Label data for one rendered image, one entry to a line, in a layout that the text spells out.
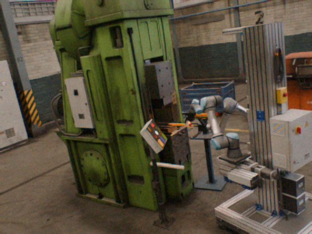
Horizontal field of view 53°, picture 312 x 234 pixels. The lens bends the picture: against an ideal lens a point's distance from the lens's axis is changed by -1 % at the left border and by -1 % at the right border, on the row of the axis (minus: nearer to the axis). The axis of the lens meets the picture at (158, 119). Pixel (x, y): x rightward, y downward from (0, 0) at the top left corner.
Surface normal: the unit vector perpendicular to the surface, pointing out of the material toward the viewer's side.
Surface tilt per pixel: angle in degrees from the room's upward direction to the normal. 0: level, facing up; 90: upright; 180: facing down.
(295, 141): 90
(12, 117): 90
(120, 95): 89
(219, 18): 90
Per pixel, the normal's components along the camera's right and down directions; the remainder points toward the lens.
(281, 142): -0.80, 0.27
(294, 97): -0.61, 0.33
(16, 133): 0.77, 0.05
